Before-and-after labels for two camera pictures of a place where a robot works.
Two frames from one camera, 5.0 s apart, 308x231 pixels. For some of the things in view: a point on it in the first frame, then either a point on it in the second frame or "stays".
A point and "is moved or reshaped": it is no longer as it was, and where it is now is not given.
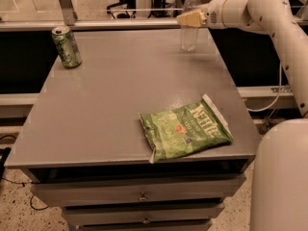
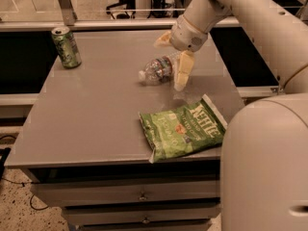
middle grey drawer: x=206 y=212 stays
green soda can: x=66 y=46 stays
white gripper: x=213 y=14 → x=187 y=36
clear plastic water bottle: x=190 y=35 is moved or reshaped
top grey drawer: x=135 y=192 stays
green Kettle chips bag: x=185 y=130 stays
